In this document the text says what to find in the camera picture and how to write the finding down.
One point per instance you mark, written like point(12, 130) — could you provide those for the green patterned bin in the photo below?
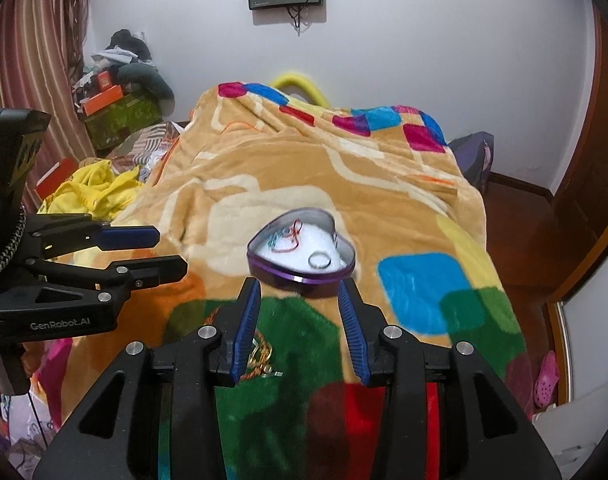
point(113, 124)

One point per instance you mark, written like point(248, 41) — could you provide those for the yellow curved bed rail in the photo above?
point(303, 84)

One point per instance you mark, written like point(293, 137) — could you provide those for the striped pillow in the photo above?
point(143, 149)

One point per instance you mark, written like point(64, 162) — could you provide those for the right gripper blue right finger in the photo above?
point(362, 324)

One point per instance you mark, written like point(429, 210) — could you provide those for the yellow garment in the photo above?
point(95, 189)

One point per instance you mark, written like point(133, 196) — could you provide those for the striped curtain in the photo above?
point(41, 57)

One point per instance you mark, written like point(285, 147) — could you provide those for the dark clothes pile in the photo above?
point(126, 62)

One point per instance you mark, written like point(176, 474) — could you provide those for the pink croc shoe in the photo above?
point(546, 380)

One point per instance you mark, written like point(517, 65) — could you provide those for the purple heart-shaped tin box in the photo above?
point(301, 251)

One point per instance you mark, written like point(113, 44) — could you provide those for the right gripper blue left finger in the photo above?
point(236, 323)

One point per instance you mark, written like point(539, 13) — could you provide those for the brown wooden door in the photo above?
point(581, 202)

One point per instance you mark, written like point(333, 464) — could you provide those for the orange box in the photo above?
point(103, 99)

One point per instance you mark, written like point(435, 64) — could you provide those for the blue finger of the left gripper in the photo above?
point(60, 283)
point(50, 236)

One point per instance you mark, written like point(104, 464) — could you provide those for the gold bangle on blanket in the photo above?
point(260, 360)

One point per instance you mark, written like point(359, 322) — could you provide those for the colourful fleece blanket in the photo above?
point(264, 184)

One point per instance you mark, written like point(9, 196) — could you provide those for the purple bag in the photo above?
point(474, 156)

